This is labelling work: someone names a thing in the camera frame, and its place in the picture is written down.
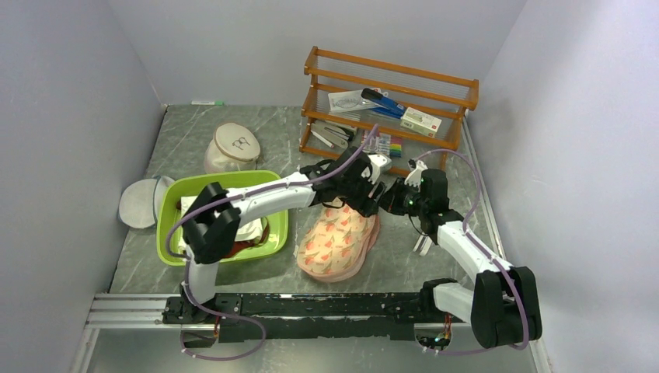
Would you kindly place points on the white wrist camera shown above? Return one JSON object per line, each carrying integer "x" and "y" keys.
{"x": 414, "y": 177}
{"x": 379, "y": 164}

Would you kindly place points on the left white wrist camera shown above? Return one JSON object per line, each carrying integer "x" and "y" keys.
{"x": 379, "y": 164}

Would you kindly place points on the green plastic basin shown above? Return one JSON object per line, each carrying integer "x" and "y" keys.
{"x": 218, "y": 212}

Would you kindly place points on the white green marker pen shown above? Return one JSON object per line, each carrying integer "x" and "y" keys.
{"x": 207, "y": 103}

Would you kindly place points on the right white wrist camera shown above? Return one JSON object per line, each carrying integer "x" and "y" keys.
{"x": 414, "y": 177}

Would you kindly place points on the white garment in basin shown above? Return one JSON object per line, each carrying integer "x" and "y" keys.
{"x": 255, "y": 232}

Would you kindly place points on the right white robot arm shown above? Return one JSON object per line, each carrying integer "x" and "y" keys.
{"x": 503, "y": 307}

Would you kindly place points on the floral mesh laundry bag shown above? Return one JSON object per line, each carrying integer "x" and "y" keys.
{"x": 336, "y": 246}

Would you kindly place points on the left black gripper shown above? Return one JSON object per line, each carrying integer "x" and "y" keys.
{"x": 366, "y": 206}

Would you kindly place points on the white staples box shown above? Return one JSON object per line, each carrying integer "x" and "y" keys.
{"x": 420, "y": 122}

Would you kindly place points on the orange wooden shelf rack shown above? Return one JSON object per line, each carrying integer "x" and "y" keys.
{"x": 444, "y": 96}

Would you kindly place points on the dark red garment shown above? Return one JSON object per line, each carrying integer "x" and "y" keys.
{"x": 240, "y": 246}

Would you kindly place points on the white plastic packet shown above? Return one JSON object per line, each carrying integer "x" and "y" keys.
{"x": 348, "y": 101}

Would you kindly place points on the small white rectangular block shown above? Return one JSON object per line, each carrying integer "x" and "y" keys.
{"x": 422, "y": 245}

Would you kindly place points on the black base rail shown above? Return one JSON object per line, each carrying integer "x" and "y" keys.
{"x": 238, "y": 317}

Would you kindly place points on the grey black stapler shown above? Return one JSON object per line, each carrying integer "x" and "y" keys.
{"x": 331, "y": 135}

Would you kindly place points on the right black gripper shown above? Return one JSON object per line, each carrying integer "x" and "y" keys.
{"x": 391, "y": 202}

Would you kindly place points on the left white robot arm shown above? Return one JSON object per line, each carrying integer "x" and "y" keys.
{"x": 291, "y": 192}

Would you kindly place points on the blue stapler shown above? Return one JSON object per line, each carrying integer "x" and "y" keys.
{"x": 383, "y": 104}

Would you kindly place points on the coloured marker pack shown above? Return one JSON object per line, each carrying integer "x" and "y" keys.
{"x": 382, "y": 144}

